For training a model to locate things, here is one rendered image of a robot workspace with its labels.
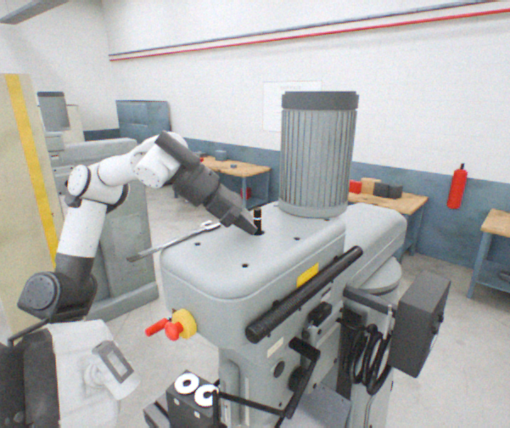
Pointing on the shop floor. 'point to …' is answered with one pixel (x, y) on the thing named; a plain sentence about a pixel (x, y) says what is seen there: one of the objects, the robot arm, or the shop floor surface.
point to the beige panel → (11, 187)
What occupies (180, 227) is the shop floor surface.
